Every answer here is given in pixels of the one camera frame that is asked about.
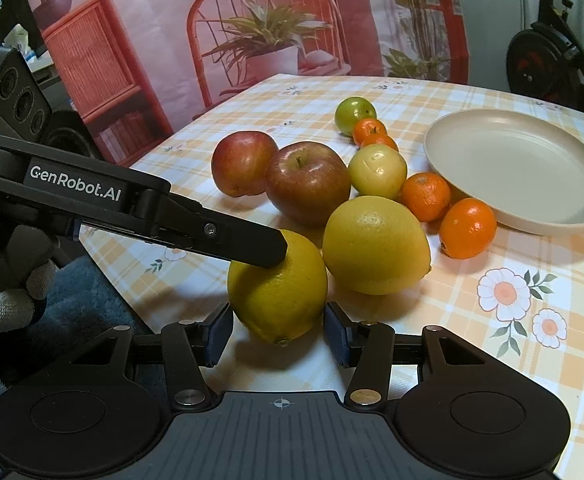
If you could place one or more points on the pale yellow-green apple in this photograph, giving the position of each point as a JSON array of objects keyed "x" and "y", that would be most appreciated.
[{"x": 378, "y": 170}]

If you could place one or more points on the orange plaid floral tablecloth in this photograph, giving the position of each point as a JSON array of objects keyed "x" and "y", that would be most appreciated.
[{"x": 522, "y": 300}]

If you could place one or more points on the orange tangerine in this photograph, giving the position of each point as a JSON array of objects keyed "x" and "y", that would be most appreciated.
[
  {"x": 467, "y": 229},
  {"x": 367, "y": 127},
  {"x": 426, "y": 195},
  {"x": 379, "y": 139}
]

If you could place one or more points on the beige round plate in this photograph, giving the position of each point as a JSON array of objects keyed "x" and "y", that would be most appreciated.
[{"x": 530, "y": 172}]

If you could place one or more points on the red apple with yellow patch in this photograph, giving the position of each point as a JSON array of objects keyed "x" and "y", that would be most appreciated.
[{"x": 240, "y": 160}]

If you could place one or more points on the dark red apple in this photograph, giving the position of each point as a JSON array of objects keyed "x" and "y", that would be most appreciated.
[{"x": 306, "y": 181}]

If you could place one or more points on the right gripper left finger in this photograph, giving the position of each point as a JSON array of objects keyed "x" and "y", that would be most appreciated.
[{"x": 186, "y": 347}]

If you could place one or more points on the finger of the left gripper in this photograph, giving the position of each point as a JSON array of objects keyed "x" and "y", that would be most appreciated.
[{"x": 178, "y": 222}]

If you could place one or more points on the large yellow lemon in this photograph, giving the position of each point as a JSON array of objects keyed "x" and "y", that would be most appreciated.
[{"x": 375, "y": 246}]

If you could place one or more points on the green apple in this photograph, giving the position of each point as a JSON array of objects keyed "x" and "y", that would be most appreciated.
[{"x": 350, "y": 111}]

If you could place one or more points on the black exercise bike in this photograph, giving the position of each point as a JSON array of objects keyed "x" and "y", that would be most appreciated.
[{"x": 546, "y": 60}]

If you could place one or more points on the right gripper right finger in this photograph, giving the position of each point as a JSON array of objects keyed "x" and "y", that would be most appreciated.
[{"x": 367, "y": 348}]

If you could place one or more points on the printed room scene backdrop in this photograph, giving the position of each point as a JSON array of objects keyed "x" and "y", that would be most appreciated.
[{"x": 138, "y": 70}]

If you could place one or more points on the gloved left hand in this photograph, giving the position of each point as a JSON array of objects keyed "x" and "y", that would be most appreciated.
[{"x": 26, "y": 275}]

